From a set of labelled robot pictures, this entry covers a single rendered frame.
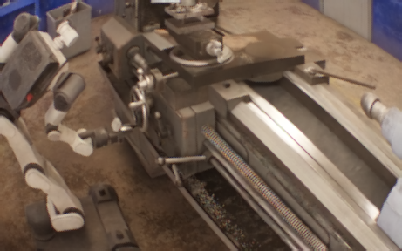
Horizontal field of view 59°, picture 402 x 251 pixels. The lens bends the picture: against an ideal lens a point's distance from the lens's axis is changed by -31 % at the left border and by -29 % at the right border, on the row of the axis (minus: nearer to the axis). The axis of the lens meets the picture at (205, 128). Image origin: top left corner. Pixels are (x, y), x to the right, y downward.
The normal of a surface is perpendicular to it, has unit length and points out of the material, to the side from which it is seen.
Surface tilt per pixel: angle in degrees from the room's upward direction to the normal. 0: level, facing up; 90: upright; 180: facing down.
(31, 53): 63
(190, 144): 90
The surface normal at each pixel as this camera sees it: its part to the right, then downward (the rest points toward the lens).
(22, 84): -0.19, 0.29
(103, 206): -0.02, -0.83
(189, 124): 0.46, 0.48
